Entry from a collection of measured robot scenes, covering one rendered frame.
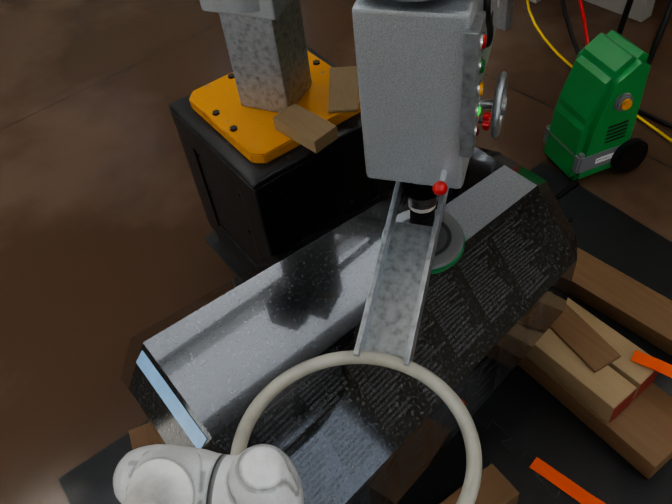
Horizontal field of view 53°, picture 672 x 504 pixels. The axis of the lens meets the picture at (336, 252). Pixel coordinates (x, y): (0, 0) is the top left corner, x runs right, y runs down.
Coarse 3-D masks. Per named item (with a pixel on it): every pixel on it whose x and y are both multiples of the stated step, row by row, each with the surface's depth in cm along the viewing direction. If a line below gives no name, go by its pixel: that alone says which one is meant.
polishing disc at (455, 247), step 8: (400, 216) 183; (408, 216) 183; (448, 216) 181; (448, 224) 179; (456, 224) 179; (440, 232) 178; (448, 232) 178; (456, 232) 177; (440, 240) 176; (448, 240) 176; (456, 240) 175; (440, 248) 174; (448, 248) 174; (456, 248) 174; (440, 256) 172; (448, 256) 172; (456, 256) 173; (440, 264) 171
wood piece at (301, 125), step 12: (288, 108) 224; (300, 108) 224; (276, 120) 221; (288, 120) 220; (300, 120) 219; (312, 120) 219; (324, 120) 218; (288, 132) 220; (300, 132) 215; (312, 132) 214; (324, 132) 214; (336, 132) 217; (312, 144) 213; (324, 144) 216
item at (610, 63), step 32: (576, 64) 284; (608, 64) 271; (640, 64) 266; (576, 96) 286; (608, 96) 274; (640, 96) 279; (576, 128) 289; (608, 128) 285; (576, 160) 295; (608, 160) 300; (640, 160) 302
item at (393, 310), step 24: (384, 240) 157; (408, 240) 161; (432, 240) 155; (384, 264) 159; (408, 264) 158; (432, 264) 157; (384, 288) 157; (408, 288) 156; (384, 312) 154; (408, 312) 153; (360, 336) 148; (384, 336) 152; (408, 336) 151; (408, 360) 144
